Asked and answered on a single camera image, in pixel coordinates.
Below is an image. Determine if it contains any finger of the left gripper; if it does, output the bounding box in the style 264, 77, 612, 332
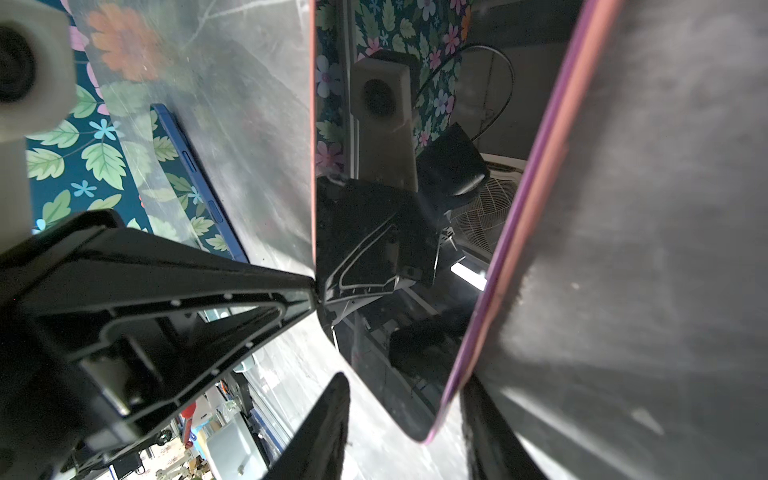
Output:
1, 210, 316, 474

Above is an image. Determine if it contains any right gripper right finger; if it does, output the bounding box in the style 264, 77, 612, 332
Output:
460, 376, 546, 480

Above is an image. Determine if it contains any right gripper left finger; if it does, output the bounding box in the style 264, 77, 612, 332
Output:
263, 372, 350, 480

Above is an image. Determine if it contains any pink phone case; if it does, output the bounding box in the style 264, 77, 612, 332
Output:
313, 1, 620, 443

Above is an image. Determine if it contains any black phone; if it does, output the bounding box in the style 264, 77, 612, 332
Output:
315, 1, 593, 442
149, 103, 248, 263

